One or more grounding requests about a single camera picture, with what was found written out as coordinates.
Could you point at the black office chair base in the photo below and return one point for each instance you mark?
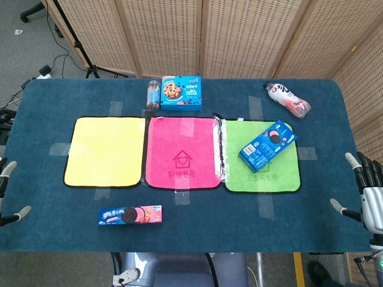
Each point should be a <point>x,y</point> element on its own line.
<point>33,10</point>

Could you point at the yellow microfiber cloth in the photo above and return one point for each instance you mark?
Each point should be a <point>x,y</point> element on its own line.
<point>104,152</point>

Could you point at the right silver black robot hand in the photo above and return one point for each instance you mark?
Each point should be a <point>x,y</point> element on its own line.
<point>371,206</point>

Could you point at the blue felt table cover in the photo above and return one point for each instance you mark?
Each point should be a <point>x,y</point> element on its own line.
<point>191,233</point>

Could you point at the pink Oreo pack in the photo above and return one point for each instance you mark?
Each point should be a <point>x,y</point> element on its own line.
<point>130,216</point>

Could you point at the long clear plastic tape strip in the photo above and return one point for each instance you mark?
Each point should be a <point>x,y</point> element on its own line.
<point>221,149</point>

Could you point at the blue chocolate chip cookie box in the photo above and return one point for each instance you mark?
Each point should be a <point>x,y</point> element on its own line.
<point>181,92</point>

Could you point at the blue Oreo box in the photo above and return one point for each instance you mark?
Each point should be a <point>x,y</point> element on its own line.
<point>266,146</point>

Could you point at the grey robot torso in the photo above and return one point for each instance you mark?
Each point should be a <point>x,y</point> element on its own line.
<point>179,269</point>

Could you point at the clear tape patch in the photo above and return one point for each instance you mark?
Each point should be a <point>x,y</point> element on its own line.
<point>307,153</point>
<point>255,107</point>
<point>266,207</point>
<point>182,198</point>
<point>115,107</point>
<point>103,194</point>
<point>59,149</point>

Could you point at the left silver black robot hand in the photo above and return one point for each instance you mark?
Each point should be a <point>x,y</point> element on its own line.
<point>9,170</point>

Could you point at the white paper scrap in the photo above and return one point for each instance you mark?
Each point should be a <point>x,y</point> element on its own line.
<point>18,31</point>

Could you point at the clear cylindrical snack jar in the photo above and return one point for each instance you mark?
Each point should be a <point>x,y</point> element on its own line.
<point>153,95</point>

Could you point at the black tripod stand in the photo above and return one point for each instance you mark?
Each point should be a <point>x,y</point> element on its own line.
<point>78,45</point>

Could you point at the silver table leg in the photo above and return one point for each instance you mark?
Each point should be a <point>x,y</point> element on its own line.
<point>260,269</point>

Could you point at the white pink drink bottle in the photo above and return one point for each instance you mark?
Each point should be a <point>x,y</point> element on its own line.
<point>287,98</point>

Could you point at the green microfiber cloth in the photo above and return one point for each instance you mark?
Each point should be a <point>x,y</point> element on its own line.
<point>239,179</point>

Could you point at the white power strip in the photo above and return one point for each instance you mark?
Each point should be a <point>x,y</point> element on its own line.
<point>45,71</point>

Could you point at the black equipment beside table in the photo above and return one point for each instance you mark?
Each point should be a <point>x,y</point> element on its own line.
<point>6,122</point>

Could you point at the pink microfiber cloth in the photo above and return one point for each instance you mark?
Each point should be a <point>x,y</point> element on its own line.
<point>182,143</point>

